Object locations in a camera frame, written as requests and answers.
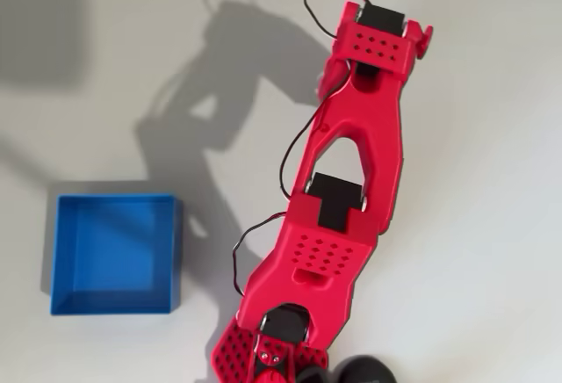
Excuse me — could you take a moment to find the black red forearm cable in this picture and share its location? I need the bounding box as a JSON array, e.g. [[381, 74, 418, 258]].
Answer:
[[279, 61, 353, 199]]

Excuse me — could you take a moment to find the blue square plastic bin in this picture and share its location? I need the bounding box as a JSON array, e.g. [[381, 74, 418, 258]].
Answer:
[[49, 192, 185, 316]]

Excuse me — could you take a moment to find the black round object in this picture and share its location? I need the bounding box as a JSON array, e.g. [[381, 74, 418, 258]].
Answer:
[[335, 354, 399, 383]]

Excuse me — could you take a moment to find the black red upper arm cable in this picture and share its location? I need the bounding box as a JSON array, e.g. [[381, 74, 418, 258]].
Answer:
[[231, 210, 289, 300]]

